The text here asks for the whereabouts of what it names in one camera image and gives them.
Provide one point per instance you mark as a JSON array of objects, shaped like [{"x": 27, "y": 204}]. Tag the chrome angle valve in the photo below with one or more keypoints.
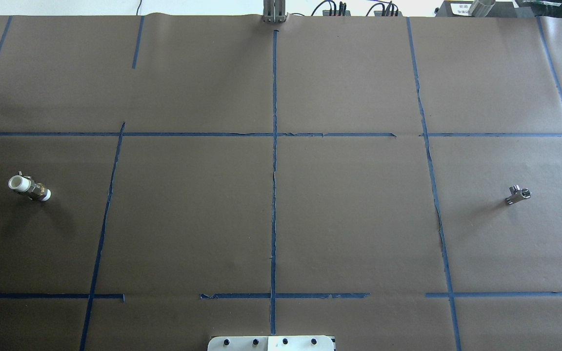
[{"x": 517, "y": 194}]

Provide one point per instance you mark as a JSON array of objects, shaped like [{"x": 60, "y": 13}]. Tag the white PPR brass pipe fitting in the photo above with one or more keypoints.
[{"x": 28, "y": 187}]

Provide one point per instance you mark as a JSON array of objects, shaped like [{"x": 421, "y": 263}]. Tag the silver metal cylinder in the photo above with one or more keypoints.
[{"x": 480, "y": 8}]

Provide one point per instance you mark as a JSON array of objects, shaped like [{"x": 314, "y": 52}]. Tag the dark equipment box with label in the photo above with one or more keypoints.
[{"x": 459, "y": 9}]

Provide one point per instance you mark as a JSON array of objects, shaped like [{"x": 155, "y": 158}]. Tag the grey metal camera post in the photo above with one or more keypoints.
[{"x": 274, "y": 11}]

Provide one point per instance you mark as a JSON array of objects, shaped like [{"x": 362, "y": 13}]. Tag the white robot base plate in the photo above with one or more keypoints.
[{"x": 272, "y": 343}]

